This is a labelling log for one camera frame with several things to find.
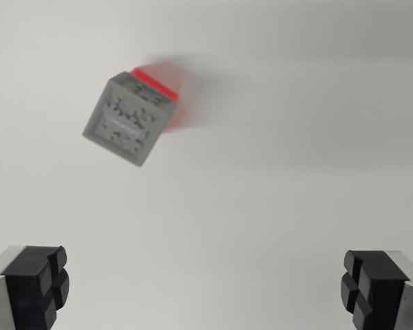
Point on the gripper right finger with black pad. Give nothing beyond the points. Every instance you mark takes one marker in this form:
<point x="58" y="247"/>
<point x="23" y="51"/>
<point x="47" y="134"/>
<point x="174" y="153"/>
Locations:
<point x="382" y="292"/>

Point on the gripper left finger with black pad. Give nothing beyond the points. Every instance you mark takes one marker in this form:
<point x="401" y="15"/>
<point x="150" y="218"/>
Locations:
<point x="27" y="292"/>

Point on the grey embossed cube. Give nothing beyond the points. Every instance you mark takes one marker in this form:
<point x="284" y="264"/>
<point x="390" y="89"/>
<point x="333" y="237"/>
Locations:
<point x="127" y="120"/>

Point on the red embossed cube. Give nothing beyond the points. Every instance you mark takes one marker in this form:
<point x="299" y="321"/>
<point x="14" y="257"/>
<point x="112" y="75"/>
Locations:
<point x="158" y="84"/>

